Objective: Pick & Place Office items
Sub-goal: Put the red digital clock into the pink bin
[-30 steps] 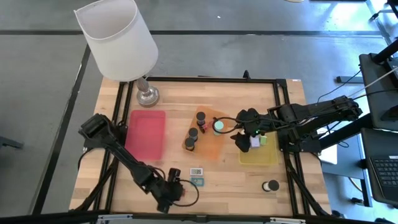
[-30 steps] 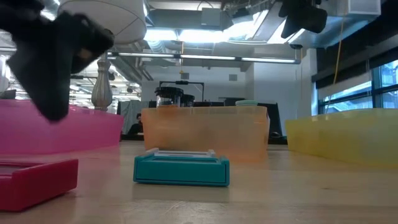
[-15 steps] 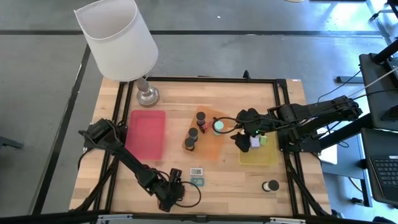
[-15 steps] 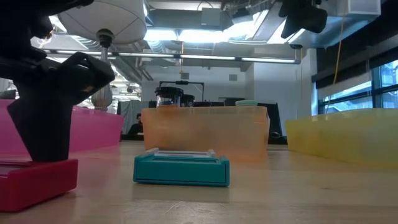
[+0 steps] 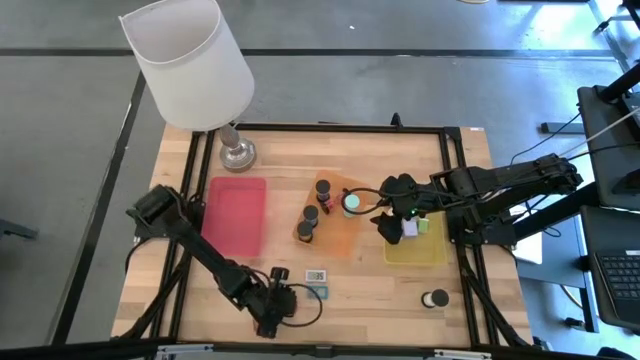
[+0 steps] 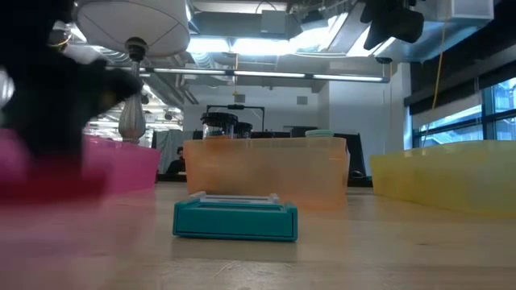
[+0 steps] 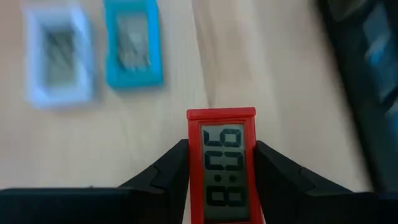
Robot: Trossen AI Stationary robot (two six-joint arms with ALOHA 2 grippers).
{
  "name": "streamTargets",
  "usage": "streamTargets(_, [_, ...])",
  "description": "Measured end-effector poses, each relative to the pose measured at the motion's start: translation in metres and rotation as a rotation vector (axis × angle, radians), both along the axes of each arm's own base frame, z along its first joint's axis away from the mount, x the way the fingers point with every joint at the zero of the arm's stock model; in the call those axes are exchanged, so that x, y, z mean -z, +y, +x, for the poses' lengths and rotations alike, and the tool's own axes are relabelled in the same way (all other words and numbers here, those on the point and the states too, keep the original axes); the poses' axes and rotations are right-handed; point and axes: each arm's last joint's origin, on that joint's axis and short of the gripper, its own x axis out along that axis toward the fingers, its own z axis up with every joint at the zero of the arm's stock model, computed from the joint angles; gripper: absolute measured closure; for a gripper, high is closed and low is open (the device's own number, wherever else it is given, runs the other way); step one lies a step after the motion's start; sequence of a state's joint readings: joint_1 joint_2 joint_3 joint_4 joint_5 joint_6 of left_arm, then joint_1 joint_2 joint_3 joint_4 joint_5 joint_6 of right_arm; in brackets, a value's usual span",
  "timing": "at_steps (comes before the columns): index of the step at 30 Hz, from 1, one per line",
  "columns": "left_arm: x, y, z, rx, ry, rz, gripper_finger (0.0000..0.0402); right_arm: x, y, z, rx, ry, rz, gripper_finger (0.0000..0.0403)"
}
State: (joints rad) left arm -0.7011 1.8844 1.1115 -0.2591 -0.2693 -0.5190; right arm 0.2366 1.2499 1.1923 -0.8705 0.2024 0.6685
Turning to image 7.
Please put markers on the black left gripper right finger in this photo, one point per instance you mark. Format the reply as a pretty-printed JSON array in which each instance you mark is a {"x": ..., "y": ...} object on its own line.
[{"x": 286, "y": 196}]

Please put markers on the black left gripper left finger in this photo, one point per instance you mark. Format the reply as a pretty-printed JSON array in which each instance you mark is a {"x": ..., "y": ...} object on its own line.
[{"x": 164, "y": 196}]

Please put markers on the red digital clock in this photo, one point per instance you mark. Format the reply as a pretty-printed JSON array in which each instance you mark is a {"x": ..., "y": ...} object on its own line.
[{"x": 224, "y": 174}]

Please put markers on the teal digital clock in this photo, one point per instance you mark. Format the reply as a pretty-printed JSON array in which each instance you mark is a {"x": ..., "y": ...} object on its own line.
[{"x": 133, "y": 40}]

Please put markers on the white digital clock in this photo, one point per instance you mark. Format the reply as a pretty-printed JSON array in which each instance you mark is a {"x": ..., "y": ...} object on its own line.
[{"x": 60, "y": 59}]

